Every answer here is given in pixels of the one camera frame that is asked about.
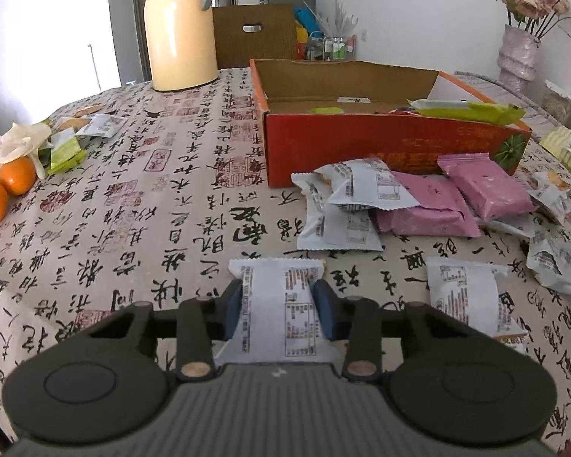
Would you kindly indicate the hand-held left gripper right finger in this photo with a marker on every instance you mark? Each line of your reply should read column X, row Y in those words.
column 323, row 309

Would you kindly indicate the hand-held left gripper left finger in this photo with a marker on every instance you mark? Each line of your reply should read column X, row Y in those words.
column 233, row 308

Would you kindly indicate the white snack packet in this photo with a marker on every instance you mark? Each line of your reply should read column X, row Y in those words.
column 549, row 190
column 314, row 193
column 471, row 295
column 357, row 183
column 278, row 304
column 552, row 259
column 338, row 231

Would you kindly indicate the red cardboard box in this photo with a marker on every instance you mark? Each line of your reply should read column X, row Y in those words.
column 361, row 143

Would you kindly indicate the long green snack packet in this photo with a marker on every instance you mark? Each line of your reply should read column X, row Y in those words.
column 476, row 112

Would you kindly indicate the pink snack packet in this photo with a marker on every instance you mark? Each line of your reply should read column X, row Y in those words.
column 485, row 185
column 423, row 209

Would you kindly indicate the small green packet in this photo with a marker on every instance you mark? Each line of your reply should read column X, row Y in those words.
column 66, row 157

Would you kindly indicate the small white flat packet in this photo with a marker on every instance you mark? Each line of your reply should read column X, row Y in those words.
column 102, row 125

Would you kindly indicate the round tan cracker packet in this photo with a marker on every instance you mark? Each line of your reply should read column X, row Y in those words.
column 71, row 123
column 88, row 111

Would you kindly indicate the brown cardboard box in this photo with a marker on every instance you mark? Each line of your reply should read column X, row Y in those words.
column 266, row 47

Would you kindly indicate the pale yellow fruit peel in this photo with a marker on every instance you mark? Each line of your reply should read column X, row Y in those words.
column 21, row 140

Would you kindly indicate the thin metal pole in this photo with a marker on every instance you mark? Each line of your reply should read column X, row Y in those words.
column 95, row 71

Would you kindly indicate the yellow bag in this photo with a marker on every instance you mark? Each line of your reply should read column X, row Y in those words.
column 302, row 35

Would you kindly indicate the yellow thermos jug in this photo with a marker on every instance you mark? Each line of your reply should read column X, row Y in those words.
column 178, row 33

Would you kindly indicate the grey quilted cloth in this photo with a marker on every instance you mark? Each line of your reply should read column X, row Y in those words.
column 492, row 83

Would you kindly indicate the blue plastic item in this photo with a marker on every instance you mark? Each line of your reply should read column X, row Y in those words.
column 307, row 16

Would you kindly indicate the pale purple dried flowers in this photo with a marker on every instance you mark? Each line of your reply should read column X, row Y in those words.
column 338, row 14

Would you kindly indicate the glass jar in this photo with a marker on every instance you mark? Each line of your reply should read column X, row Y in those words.
column 559, row 104

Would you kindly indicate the pink ribbed vase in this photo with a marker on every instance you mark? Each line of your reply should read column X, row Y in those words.
column 518, row 57

